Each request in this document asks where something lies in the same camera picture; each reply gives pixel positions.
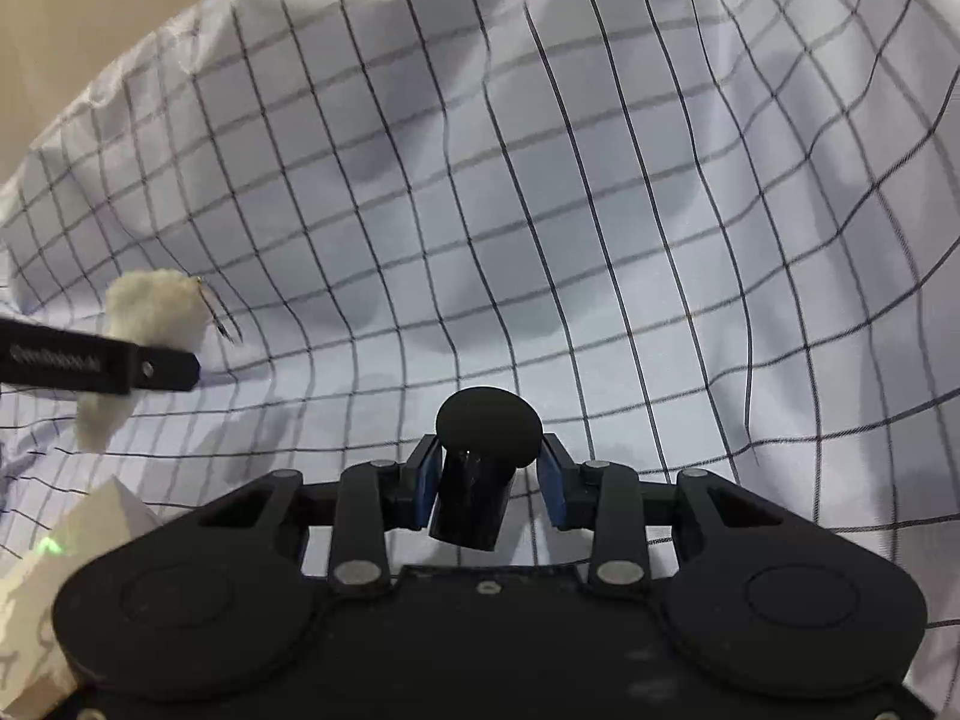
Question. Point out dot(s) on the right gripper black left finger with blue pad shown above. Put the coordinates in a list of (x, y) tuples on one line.
[(373, 499)]

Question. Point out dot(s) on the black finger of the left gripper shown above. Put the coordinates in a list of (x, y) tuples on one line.
[(44, 357)]

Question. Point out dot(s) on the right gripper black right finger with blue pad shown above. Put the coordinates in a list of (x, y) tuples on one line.
[(603, 498)]

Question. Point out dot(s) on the black mushroom-shaped handle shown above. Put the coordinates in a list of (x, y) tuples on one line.
[(487, 434)]

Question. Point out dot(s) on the white rabbit plush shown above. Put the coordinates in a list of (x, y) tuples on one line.
[(152, 309)]

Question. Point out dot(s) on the white checked cloth cover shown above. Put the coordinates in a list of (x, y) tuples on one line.
[(715, 235)]

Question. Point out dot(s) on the white phone box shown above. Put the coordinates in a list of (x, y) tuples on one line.
[(36, 677)]

